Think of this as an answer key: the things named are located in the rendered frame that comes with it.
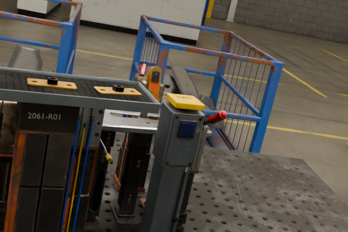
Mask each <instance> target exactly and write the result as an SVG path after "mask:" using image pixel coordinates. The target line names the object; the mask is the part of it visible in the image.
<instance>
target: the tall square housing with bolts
mask: <svg viewBox="0 0 348 232"><path fill-rule="evenodd" d="M104 114H105V109H96V108H83V107H80V112H79V119H78V125H77V131H76V133H75V136H73V138H72V145H71V152H70V158H69V164H68V171H67V174H66V184H65V187H64V188H65V191H64V198H63V204H62V211H61V217H60V224H59V230H58V232H84V226H85V220H86V214H87V210H88V204H89V199H90V196H89V193H88V191H89V186H90V179H91V173H92V168H93V162H94V155H95V150H99V141H100V135H101V132H102V125H103V119H104Z"/></svg>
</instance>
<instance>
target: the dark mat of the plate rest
mask: <svg viewBox="0 0 348 232"><path fill-rule="evenodd" d="M48 77H55V78H57V79H58V81H63V82H72V83H74V84H75V85H76V87H77V90H65V89H55V88H44V87H38V86H30V85H27V78H34V79H44V80H47V78H48ZM113 84H118V85H122V86H123V87H124V88H131V89H135V90H137V91H138V92H139V93H140V94H141V96H125V95H102V94H99V93H98V92H97V91H95V90H94V86H101V87H112V86H113ZM0 89H7V90H18V91H29V92H40V93H51V94H62V95H73V96H84V97H96V98H106V99H118V100H129V101H135V102H146V103H154V102H153V101H151V99H150V98H149V97H148V96H147V94H146V93H145V92H144V91H143V90H142V89H141V88H140V87H139V86H138V85H133V84H124V83H114V82H104V81H94V80H84V79H75V78H65V77H56V76H46V75H36V74H27V73H21V72H11V71H2V70H0Z"/></svg>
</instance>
